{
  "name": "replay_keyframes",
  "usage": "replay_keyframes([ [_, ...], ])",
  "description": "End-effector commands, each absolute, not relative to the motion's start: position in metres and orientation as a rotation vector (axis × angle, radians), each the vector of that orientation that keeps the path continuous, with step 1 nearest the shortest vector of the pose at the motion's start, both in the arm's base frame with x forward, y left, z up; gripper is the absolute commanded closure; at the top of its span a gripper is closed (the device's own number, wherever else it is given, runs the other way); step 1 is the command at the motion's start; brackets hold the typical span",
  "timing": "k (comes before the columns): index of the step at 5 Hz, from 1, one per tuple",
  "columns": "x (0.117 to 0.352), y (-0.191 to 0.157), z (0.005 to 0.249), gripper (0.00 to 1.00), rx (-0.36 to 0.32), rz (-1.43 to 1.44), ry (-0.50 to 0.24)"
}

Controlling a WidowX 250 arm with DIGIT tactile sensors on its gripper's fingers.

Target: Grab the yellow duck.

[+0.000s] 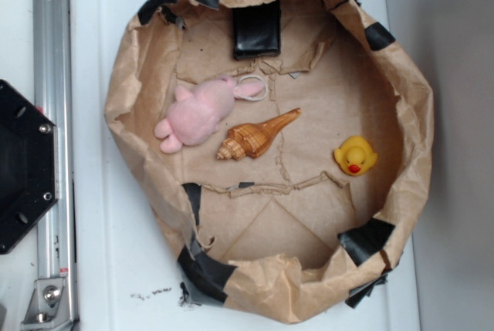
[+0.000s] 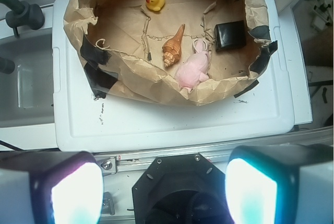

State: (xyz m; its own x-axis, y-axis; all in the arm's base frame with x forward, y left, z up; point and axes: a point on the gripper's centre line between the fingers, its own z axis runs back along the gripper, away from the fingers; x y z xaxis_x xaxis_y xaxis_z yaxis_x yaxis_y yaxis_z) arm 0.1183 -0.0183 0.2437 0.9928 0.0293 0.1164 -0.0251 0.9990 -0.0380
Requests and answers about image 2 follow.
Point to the brown paper bag bin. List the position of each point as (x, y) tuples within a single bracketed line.
[(119, 44)]

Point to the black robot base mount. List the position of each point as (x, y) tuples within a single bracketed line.
[(181, 189)]

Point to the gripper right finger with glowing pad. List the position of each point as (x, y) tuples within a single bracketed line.
[(280, 184)]

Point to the black square box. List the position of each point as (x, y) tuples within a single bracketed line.
[(230, 35)]

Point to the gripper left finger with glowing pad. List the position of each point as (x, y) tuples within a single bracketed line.
[(50, 187)]

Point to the yellow rubber duck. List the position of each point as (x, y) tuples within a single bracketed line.
[(155, 5)]

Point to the black clamp knob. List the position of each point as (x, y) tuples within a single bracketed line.
[(23, 14)]

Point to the brown conch seashell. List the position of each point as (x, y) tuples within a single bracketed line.
[(172, 50)]

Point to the aluminium extrusion rail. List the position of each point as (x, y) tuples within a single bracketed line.
[(123, 161)]

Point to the clear plastic container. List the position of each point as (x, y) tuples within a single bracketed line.
[(27, 93)]

